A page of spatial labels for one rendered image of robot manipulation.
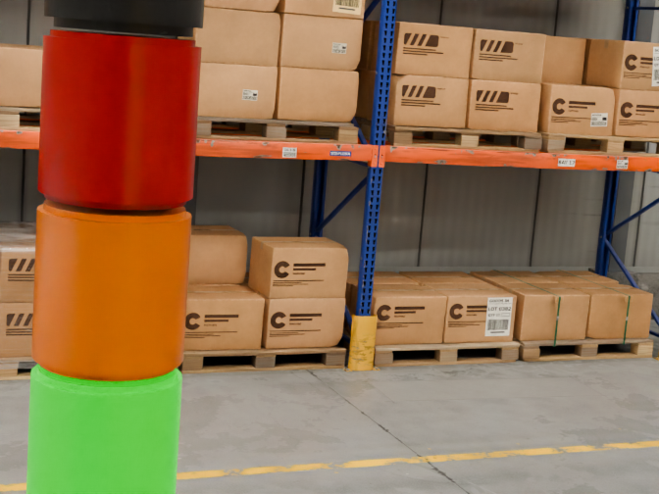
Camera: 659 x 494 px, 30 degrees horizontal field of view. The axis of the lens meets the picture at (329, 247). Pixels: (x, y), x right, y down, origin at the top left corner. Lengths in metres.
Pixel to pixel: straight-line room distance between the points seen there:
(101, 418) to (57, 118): 0.10
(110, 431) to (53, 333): 0.04
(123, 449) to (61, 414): 0.02
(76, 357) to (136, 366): 0.02
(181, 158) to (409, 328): 8.66
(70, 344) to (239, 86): 7.85
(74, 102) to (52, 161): 0.02
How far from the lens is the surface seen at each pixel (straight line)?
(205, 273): 8.86
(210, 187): 9.63
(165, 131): 0.39
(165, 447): 0.41
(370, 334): 8.74
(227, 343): 8.52
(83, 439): 0.40
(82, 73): 0.38
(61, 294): 0.39
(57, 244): 0.39
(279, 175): 9.80
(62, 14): 0.39
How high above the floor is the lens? 2.33
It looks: 10 degrees down
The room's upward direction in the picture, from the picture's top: 4 degrees clockwise
